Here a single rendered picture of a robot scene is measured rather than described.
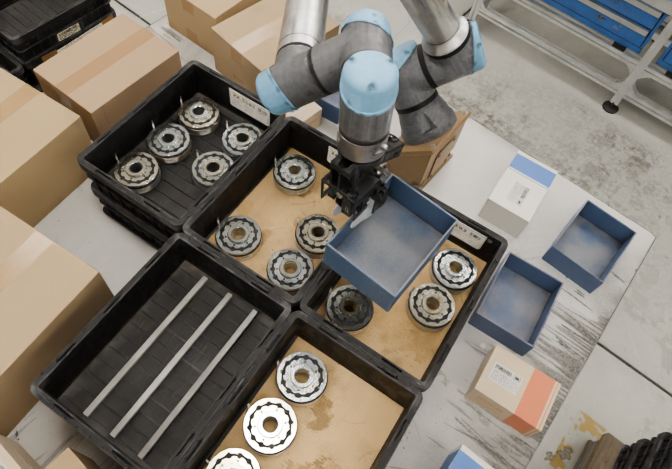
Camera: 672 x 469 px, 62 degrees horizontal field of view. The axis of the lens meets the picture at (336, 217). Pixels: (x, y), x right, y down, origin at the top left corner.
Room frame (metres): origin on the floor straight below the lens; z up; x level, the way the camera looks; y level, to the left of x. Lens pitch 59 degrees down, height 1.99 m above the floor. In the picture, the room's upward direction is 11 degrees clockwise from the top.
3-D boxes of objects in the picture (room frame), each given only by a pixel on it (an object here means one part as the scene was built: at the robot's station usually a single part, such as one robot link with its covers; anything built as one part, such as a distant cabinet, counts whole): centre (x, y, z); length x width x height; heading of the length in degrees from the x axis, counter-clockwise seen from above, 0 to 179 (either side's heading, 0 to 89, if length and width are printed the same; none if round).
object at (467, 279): (0.61, -0.29, 0.86); 0.10 x 0.10 x 0.01
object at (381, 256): (0.51, -0.10, 1.10); 0.20 x 0.15 x 0.07; 151
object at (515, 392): (0.39, -0.46, 0.74); 0.16 x 0.12 x 0.07; 66
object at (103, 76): (1.03, 0.67, 0.78); 0.30 x 0.22 x 0.16; 152
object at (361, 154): (0.53, -0.02, 1.34); 0.08 x 0.08 x 0.05
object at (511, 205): (0.93, -0.48, 0.74); 0.20 x 0.12 x 0.09; 155
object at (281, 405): (0.20, 0.05, 0.86); 0.10 x 0.10 x 0.01
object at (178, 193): (0.78, 0.38, 0.87); 0.40 x 0.30 x 0.11; 156
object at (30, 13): (1.52, 1.18, 0.37); 0.40 x 0.30 x 0.45; 150
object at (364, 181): (0.53, -0.02, 1.26); 0.09 x 0.08 x 0.12; 149
